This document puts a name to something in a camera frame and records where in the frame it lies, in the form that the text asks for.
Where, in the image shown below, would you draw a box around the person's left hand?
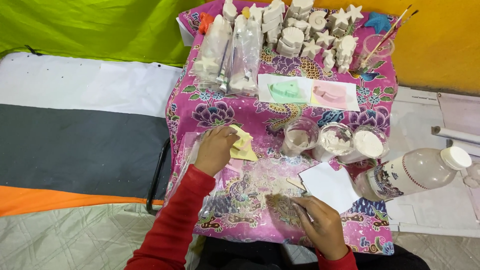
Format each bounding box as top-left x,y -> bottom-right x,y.
194,125 -> 241,177

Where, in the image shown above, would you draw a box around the person's right hand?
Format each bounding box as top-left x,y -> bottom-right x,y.
290,195 -> 350,261

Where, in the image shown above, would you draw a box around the yellow casting mold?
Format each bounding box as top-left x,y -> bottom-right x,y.
228,124 -> 259,162

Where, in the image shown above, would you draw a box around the wooden stir stick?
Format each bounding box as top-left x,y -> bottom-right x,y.
286,177 -> 307,191

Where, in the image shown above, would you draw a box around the small pink mold piece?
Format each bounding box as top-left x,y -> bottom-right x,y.
225,158 -> 244,174

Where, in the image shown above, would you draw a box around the white square paper sheet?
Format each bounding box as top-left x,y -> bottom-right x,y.
298,161 -> 361,215

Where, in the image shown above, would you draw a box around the pink floral tablecloth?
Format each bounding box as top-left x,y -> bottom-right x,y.
157,0 -> 399,256

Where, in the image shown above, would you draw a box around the clear empty plastic bag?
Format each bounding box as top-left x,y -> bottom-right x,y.
159,131 -> 227,223

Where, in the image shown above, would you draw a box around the person's black trousers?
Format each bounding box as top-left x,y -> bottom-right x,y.
195,235 -> 432,270

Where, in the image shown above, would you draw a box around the clear cup with plaster residue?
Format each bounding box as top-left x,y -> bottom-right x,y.
281,116 -> 320,158

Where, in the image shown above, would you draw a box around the clear cup with plaster lumps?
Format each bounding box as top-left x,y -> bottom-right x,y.
312,122 -> 355,163

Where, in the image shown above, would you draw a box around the green casting mold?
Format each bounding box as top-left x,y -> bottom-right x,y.
268,80 -> 310,105

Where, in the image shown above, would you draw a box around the plastic bag with plaster figures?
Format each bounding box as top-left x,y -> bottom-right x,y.
224,15 -> 264,97
188,15 -> 234,92

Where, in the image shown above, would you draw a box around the clear cup with white powder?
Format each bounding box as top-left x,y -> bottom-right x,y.
338,124 -> 390,165

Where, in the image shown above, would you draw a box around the pink casting mold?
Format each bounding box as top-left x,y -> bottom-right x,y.
311,84 -> 348,110

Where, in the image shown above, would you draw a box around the clear plastic bottle white cap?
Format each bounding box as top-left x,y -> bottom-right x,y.
354,146 -> 473,203

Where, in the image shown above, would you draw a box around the folded white paper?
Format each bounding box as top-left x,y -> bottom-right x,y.
176,16 -> 196,48

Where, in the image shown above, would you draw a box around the orange painted plaster figure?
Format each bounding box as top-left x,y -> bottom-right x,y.
197,11 -> 215,35

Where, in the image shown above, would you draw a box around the long white paper sheet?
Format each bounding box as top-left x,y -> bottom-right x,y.
257,73 -> 361,112

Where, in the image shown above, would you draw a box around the white cardboard floor sheets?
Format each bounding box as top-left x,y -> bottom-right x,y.
384,86 -> 480,239

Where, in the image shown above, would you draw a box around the pile of white plaster figures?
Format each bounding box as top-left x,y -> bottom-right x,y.
221,0 -> 365,74

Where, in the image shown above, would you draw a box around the white plastic sheet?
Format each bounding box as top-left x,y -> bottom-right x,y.
0,52 -> 184,119

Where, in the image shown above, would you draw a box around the grey and orange mat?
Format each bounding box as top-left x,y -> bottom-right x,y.
0,103 -> 172,218

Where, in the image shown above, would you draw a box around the white paper roll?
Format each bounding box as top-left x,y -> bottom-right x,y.
446,139 -> 480,157
431,125 -> 480,146

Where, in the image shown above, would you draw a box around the small clear jar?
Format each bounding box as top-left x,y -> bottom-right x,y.
463,161 -> 480,189

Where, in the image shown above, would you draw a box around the green tarp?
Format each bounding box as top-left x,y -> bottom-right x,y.
0,0 -> 206,69

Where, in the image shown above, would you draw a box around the clear cup holding brushes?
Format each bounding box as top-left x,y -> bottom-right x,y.
355,34 -> 395,74

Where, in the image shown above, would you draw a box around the pale quilted mat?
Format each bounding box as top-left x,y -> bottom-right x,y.
0,202 -> 205,270

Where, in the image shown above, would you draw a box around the wooden paintbrush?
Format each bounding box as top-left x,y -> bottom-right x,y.
362,9 -> 419,70
359,4 -> 413,73

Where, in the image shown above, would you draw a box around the blue painted plaster starfish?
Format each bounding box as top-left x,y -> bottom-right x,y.
363,11 -> 392,35

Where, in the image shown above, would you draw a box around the black metal table frame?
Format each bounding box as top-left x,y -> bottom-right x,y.
146,137 -> 172,217

